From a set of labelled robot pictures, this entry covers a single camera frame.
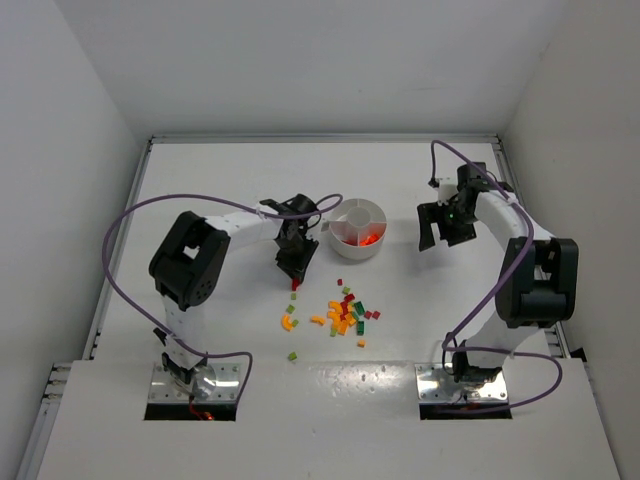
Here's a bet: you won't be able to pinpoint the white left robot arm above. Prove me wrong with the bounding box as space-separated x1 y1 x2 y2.
149 194 319 388

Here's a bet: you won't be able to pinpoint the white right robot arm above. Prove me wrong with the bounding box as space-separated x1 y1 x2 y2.
417 162 579 383

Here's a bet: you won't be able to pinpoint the orange legos in container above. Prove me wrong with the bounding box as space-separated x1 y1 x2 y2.
358 234 380 247

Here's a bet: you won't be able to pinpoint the yellow curved lego piece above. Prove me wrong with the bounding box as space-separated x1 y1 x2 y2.
281 315 294 331

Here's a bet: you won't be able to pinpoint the white divided round container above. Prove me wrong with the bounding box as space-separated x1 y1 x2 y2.
327 198 387 261

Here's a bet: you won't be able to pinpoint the yellow long lego brick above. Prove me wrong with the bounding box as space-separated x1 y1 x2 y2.
338 321 349 335

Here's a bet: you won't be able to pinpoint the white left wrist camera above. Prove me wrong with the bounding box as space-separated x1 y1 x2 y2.
306 220 329 240

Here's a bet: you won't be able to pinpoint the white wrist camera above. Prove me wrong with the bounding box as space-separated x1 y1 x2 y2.
437 181 458 206
306 220 329 240

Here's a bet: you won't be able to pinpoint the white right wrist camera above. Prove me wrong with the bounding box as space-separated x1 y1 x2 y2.
437 181 458 206

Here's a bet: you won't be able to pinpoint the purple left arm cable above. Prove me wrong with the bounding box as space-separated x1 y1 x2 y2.
102 193 344 406

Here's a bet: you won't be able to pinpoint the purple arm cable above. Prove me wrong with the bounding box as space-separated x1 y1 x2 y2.
102 193 344 406
428 139 566 415

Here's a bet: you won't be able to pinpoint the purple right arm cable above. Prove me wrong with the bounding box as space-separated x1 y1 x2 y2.
428 139 566 415

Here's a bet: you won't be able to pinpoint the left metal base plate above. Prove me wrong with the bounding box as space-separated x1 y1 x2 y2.
147 362 242 404

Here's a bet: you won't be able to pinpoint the metal base plate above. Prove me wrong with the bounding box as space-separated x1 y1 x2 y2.
414 363 509 405
147 362 242 404

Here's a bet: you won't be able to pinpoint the aluminium frame rail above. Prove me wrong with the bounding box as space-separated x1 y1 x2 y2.
492 135 570 358

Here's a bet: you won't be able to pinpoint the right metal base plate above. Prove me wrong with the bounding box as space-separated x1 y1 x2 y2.
414 363 509 405

